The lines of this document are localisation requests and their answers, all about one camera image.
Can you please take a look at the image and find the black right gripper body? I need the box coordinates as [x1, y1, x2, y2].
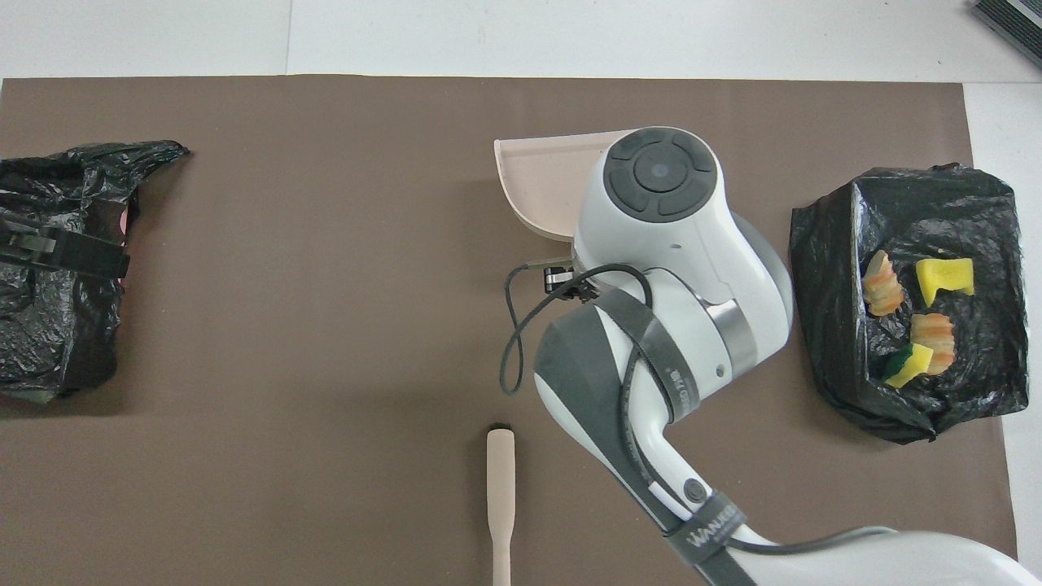
[541, 252, 601, 304]

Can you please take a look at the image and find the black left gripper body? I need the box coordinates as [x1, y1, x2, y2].
[0, 216, 58, 263]

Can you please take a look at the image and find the beige plastic dustpan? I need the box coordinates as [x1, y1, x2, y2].
[493, 130, 620, 243]

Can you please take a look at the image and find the pale flaky bread piece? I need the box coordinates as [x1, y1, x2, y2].
[863, 251, 904, 317]

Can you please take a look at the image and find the green and yellow sponge piece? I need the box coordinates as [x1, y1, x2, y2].
[883, 343, 935, 389]

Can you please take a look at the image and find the orange striped croissant piece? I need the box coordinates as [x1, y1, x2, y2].
[910, 313, 955, 375]

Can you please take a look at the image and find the L-shaped yellow sponge piece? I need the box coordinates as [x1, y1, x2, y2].
[915, 257, 976, 308]

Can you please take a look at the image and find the left black trash bag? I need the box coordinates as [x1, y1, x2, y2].
[0, 142, 190, 405]

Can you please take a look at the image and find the black trash bag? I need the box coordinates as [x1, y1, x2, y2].
[0, 142, 190, 405]
[788, 163, 1031, 445]

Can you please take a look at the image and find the right black trash bag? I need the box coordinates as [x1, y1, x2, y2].
[788, 163, 1031, 445]

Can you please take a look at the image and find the brown table mat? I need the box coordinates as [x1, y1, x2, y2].
[0, 75, 1018, 586]

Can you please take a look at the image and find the grey ribbed device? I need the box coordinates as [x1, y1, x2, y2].
[973, 0, 1042, 46]

